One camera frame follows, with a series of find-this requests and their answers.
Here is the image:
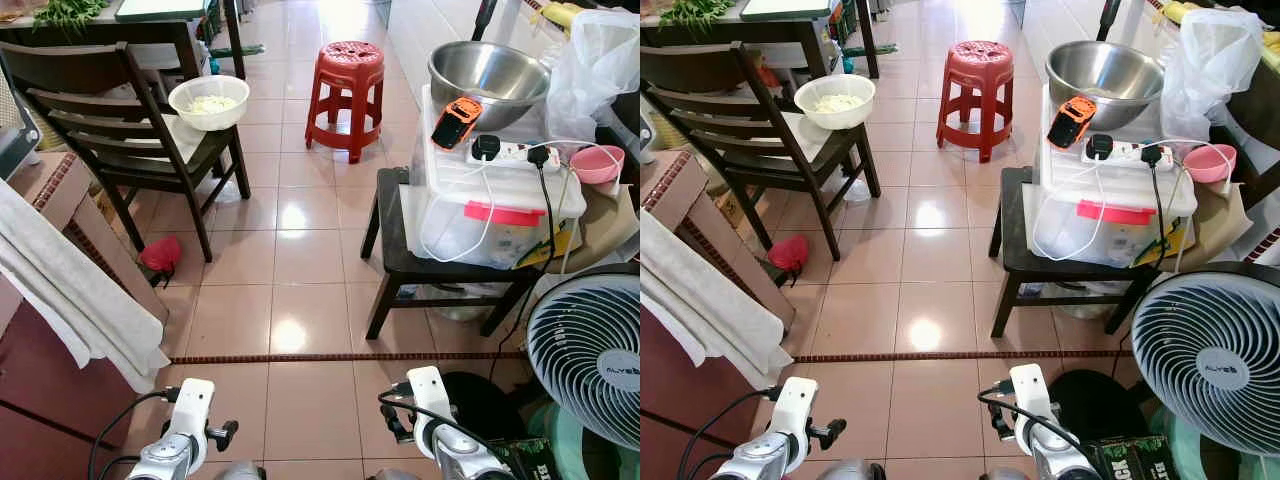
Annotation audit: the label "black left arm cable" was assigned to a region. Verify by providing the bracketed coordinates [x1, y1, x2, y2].
[678, 385, 783, 480]
[88, 386, 183, 480]

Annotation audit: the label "pink plastic bowl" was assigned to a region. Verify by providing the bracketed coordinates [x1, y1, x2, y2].
[570, 145, 626, 185]
[1183, 143, 1238, 184]

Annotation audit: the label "black printed carton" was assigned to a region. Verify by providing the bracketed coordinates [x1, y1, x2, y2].
[1085, 436, 1163, 480]
[488, 436, 556, 480]

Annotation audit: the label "red plastic bag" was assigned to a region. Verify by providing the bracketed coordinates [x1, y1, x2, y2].
[138, 236, 184, 286]
[768, 235, 809, 286]

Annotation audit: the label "beige round tray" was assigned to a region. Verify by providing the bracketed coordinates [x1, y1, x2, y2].
[545, 183, 641, 276]
[1170, 183, 1251, 273]

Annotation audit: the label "green plastic basin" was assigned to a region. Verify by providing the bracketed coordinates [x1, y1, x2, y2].
[1150, 410, 1280, 480]
[525, 398, 641, 480]

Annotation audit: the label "white bowl with food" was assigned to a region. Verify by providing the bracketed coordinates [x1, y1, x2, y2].
[168, 75, 251, 132]
[794, 74, 877, 131]

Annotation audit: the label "dark wooden chair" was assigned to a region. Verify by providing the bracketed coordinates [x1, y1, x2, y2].
[0, 40, 251, 263]
[640, 40, 883, 263]

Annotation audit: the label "clear plastic bag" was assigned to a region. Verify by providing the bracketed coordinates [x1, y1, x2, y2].
[545, 8, 641, 143]
[1160, 8, 1266, 143]

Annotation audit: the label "dark wooden low stool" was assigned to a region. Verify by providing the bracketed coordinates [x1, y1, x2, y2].
[360, 167, 546, 341]
[988, 167, 1166, 339]

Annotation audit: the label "red plastic stool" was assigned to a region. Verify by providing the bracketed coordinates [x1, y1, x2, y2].
[305, 41, 386, 164]
[936, 40, 1015, 164]

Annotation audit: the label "white cloth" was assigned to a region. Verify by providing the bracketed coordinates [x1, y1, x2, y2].
[640, 208, 796, 391]
[0, 180, 171, 394]

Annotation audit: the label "white and grey floor fan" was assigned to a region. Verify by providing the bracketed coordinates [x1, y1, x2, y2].
[525, 272, 641, 453]
[1132, 262, 1280, 459]

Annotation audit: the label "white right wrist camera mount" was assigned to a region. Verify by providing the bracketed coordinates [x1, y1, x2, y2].
[1008, 364, 1059, 426]
[405, 366, 456, 429]

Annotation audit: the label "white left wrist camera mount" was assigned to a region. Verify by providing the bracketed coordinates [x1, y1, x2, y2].
[165, 378, 216, 446]
[770, 376, 819, 446]

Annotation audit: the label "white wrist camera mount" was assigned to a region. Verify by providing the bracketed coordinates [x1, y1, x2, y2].
[165, 378, 216, 446]
[405, 366, 456, 429]
[770, 376, 819, 446]
[1008, 364, 1059, 426]

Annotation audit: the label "clear storage box pink latch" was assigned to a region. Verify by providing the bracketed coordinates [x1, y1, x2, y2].
[415, 85, 589, 271]
[1028, 85, 1199, 269]

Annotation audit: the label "white power strip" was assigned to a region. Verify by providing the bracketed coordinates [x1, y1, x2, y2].
[470, 140, 563, 173]
[1082, 140, 1176, 171]

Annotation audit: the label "white tray with green rim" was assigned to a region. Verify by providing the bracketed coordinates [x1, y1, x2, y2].
[115, 0, 208, 23]
[738, 0, 836, 22]

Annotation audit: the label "large steel mixing bowl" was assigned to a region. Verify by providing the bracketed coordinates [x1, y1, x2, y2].
[428, 40, 552, 132]
[1045, 40, 1169, 132]

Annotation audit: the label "green leafy vegetables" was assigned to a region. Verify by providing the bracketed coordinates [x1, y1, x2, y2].
[655, 0, 738, 33]
[33, 0, 111, 33]

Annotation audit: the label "black round object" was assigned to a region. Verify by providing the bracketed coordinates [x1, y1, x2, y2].
[1050, 370, 1149, 443]
[440, 372, 529, 443]

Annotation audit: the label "black power cable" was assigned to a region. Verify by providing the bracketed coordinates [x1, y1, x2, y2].
[500, 165, 559, 351]
[1115, 165, 1171, 346]

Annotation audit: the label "dark wooden table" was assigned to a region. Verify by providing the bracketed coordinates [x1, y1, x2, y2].
[640, 0, 881, 81]
[0, 0, 246, 81]

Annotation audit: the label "orange and black handheld device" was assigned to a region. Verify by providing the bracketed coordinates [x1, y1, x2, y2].
[432, 97, 483, 151]
[1047, 96, 1098, 151]

